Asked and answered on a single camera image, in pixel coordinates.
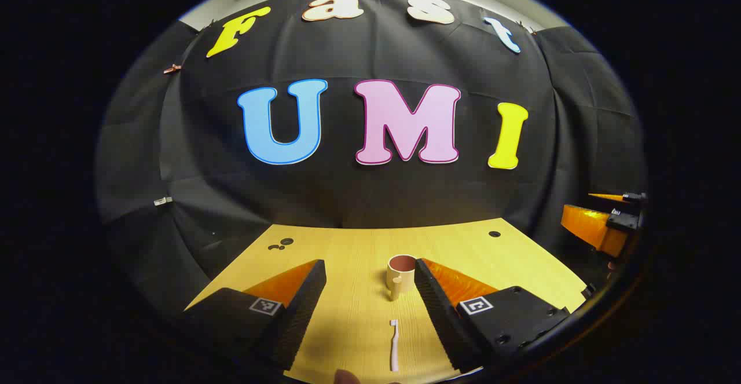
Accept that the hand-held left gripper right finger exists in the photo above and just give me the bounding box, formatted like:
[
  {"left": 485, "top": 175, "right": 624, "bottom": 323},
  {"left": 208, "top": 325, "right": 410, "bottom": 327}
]
[{"left": 414, "top": 258, "right": 572, "bottom": 374}]

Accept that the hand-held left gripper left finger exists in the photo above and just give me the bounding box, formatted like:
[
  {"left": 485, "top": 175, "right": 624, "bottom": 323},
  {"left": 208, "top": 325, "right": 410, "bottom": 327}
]
[{"left": 181, "top": 259, "right": 327, "bottom": 372}]

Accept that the beige cup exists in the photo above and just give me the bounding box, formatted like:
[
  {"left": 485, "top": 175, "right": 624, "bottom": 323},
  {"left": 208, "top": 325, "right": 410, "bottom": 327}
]
[{"left": 386, "top": 254, "right": 417, "bottom": 302}]

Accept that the white toothbrush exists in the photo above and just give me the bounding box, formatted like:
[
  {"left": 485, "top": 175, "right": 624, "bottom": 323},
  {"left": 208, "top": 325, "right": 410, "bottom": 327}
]
[{"left": 389, "top": 319, "right": 400, "bottom": 372}]

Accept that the wooden desktop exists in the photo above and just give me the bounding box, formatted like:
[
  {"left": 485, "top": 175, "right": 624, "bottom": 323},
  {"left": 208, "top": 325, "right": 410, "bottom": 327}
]
[{"left": 185, "top": 218, "right": 588, "bottom": 384}]

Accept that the black backdrop cloth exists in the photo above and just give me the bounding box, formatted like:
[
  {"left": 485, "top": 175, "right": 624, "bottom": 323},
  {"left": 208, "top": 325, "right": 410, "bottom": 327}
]
[{"left": 96, "top": 0, "right": 648, "bottom": 327}]

